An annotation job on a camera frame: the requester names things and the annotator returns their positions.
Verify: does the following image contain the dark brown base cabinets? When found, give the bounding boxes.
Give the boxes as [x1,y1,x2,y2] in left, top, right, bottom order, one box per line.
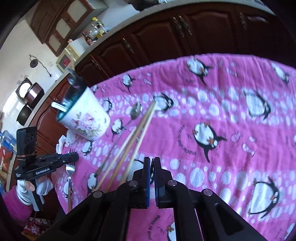
[30,5,296,163]

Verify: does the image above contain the crumpled white tissue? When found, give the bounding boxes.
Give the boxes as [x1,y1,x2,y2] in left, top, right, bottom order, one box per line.
[55,130,77,153]

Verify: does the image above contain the small metal spoon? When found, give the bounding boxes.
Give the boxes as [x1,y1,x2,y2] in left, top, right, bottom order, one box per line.
[95,101,142,176]

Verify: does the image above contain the black inner pot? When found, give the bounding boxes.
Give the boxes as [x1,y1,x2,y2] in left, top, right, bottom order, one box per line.
[16,104,32,126]

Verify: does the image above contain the brown wall cabinets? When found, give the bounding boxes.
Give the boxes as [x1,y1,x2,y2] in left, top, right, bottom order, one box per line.
[30,0,109,57]

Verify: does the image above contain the black wall hanger with cord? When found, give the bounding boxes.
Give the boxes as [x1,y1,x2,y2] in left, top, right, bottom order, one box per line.
[29,54,52,78]

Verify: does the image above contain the cream microwave oven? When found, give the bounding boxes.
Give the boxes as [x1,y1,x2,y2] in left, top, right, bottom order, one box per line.
[56,44,80,72]

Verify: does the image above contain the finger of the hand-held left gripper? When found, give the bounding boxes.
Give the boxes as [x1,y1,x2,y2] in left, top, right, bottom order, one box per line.
[53,159,78,166]
[57,152,79,160]

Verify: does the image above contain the person's left hand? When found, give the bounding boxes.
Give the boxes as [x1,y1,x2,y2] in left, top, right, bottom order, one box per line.
[16,178,53,205]

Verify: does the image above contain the clear bottle with yellow cap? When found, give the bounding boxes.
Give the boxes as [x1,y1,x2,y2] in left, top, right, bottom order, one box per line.
[92,17,104,35]

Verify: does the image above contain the metal fork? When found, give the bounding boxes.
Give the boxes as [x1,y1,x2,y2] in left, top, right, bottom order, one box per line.
[66,162,75,211]

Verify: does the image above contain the blue plastic container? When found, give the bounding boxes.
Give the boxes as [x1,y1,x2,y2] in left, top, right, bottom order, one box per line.
[0,131,15,153]

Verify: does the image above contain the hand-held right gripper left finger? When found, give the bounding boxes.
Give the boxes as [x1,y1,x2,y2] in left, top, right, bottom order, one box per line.
[57,157,152,241]

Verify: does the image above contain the large metal spoon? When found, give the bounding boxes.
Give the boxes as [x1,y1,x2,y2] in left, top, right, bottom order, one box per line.
[68,68,84,90]

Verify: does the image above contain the person's left forearm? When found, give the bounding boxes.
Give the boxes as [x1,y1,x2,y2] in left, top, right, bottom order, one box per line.
[8,188,33,229]

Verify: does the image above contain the open rice cooker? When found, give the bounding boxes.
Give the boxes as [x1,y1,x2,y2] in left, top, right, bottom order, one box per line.
[16,78,45,108]

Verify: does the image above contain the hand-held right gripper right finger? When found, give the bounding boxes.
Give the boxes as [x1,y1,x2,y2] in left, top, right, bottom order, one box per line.
[154,157,269,241]

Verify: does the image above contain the grey speckled kitchen countertop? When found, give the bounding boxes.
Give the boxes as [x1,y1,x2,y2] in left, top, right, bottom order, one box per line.
[22,5,176,127]

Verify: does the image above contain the pink penguin printed cloth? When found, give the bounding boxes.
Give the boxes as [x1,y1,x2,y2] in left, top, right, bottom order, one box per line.
[52,53,296,241]

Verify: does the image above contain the white plastic spoon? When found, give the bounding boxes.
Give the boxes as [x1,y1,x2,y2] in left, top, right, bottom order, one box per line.
[51,102,68,112]

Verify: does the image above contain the white floral utensil cup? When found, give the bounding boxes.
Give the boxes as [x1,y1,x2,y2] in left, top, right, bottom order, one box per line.
[55,87,111,141]

